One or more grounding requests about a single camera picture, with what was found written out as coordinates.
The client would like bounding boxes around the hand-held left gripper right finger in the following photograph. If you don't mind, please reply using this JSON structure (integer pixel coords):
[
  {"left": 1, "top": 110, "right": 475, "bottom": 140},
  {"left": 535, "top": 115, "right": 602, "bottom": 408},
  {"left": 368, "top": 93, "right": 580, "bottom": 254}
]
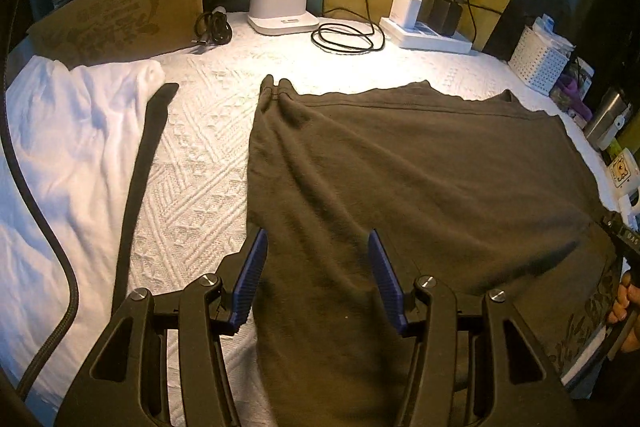
[{"left": 367, "top": 229, "right": 581, "bottom": 427}]

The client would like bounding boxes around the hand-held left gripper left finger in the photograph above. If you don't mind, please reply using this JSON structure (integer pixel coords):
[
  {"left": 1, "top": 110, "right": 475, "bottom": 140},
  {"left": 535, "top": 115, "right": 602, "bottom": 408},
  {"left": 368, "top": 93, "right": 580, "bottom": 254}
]
[{"left": 54, "top": 228, "right": 268, "bottom": 427}]

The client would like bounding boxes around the olive brown printed t-shirt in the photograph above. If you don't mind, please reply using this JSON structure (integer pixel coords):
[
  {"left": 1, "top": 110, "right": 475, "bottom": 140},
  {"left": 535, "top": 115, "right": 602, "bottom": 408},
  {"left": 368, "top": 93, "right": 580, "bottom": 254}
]
[{"left": 247, "top": 74, "right": 626, "bottom": 427}]

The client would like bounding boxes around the person's right hand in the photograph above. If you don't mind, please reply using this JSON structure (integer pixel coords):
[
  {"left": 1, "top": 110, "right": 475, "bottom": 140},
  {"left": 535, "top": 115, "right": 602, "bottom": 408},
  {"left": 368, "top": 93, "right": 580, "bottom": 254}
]
[{"left": 606, "top": 271, "right": 637, "bottom": 324}]

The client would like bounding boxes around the white bear print bag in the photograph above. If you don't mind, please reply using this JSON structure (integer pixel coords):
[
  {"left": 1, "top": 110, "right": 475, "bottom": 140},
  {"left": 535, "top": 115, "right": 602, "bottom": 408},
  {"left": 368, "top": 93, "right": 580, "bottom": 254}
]
[{"left": 606, "top": 151, "right": 637, "bottom": 188}]

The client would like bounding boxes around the yellow green bottle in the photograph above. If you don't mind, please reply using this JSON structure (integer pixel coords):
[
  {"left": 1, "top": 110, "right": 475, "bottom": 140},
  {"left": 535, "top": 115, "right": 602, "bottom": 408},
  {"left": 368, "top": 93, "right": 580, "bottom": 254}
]
[{"left": 604, "top": 112, "right": 640, "bottom": 160}]

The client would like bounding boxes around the stainless steel thermos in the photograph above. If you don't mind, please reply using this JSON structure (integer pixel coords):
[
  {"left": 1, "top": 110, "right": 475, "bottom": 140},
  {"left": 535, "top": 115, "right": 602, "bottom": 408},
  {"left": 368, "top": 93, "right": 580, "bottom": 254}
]
[{"left": 584, "top": 88, "right": 628, "bottom": 151}]

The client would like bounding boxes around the purple cloth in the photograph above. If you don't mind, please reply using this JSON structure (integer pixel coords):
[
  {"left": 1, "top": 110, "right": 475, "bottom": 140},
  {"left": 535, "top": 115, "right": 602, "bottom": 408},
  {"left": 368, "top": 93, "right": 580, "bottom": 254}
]
[{"left": 554, "top": 76, "right": 594, "bottom": 118}]

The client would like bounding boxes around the black belt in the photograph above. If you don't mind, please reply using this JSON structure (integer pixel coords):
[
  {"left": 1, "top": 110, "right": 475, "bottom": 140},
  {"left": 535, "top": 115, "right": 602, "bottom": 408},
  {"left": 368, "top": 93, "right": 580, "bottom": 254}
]
[{"left": 112, "top": 83, "right": 180, "bottom": 308}]

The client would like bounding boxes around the white woven plastic basket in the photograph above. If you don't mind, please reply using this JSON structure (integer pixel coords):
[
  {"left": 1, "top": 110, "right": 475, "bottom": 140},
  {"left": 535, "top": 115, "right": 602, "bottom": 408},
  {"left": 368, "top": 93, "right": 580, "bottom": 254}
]
[{"left": 509, "top": 26, "right": 571, "bottom": 95}]

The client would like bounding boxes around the blue and white packet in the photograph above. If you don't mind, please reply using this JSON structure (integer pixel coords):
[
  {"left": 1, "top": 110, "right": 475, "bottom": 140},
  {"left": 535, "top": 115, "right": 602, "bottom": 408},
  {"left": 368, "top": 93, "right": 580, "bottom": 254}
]
[{"left": 531, "top": 14, "right": 576, "bottom": 54}]

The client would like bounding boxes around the white shirt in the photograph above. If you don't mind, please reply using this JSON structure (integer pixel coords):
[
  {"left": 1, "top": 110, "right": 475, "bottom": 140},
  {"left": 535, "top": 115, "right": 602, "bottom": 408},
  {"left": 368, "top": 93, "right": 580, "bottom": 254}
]
[{"left": 0, "top": 56, "right": 166, "bottom": 408}]

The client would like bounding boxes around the white power strip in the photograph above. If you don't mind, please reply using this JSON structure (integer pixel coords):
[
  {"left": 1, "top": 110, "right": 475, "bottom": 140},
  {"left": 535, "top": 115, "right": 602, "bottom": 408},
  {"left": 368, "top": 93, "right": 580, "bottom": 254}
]
[{"left": 380, "top": 17, "right": 473, "bottom": 54}]

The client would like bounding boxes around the black charger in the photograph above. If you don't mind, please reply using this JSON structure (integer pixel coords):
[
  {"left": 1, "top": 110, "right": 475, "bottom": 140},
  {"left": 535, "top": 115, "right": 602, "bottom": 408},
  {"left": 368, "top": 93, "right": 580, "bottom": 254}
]
[{"left": 430, "top": 0, "right": 463, "bottom": 35}]

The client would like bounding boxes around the white charger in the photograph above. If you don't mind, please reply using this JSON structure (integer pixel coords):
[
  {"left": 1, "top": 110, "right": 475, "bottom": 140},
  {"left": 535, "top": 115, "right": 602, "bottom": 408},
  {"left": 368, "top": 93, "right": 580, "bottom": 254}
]
[{"left": 390, "top": 0, "right": 422, "bottom": 30}]

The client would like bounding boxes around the cardboard box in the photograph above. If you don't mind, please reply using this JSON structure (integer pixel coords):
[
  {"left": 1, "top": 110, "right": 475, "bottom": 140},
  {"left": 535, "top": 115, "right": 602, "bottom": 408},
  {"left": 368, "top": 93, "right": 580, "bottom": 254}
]
[{"left": 27, "top": 0, "right": 213, "bottom": 68}]

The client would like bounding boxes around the coiled black charger cable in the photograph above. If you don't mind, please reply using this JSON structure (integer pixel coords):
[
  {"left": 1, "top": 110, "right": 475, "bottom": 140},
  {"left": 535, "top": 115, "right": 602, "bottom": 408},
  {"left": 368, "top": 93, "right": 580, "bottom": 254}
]
[{"left": 311, "top": 0, "right": 413, "bottom": 56}]

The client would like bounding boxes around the thick braided black cable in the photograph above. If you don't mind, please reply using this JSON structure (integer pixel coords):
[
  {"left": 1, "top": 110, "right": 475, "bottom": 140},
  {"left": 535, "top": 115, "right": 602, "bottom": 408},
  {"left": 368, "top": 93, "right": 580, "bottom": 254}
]
[{"left": 0, "top": 0, "right": 79, "bottom": 402}]

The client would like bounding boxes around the bundled black cable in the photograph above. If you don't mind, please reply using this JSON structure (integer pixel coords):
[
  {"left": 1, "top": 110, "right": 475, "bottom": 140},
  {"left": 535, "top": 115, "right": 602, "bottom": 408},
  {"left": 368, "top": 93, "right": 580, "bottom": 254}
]
[{"left": 192, "top": 6, "right": 234, "bottom": 48}]

